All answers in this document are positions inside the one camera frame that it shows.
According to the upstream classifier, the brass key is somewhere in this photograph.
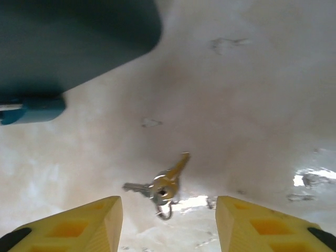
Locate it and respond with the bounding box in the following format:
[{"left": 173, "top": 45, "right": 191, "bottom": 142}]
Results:
[{"left": 153, "top": 151, "right": 191, "bottom": 207}]

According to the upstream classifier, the silver key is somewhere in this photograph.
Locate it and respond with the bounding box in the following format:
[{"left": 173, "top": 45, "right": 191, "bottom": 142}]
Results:
[{"left": 122, "top": 182, "right": 158, "bottom": 208}]

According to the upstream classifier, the metal key ring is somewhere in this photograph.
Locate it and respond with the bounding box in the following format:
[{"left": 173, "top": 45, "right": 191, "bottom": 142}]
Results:
[{"left": 154, "top": 201, "right": 174, "bottom": 221}]

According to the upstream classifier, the blue padlock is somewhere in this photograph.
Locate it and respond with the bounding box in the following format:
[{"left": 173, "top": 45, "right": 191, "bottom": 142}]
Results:
[{"left": 0, "top": 96, "right": 66, "bottom": 126}]

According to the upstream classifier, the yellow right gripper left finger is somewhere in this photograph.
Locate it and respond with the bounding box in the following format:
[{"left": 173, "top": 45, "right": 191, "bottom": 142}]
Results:
[{"left": 0, "top": 195, "right": 123, "bottom": 252}]

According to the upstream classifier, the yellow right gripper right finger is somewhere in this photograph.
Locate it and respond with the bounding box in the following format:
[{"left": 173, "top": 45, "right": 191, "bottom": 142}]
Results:
[{"left": 215, "top": 195, "right": 336, "bottom": 252}]

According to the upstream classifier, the starry night print mat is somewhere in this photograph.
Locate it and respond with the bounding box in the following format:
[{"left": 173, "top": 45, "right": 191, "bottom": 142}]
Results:
[{"left": 0, "top": 0, "right": 163, "bottom": 100}]

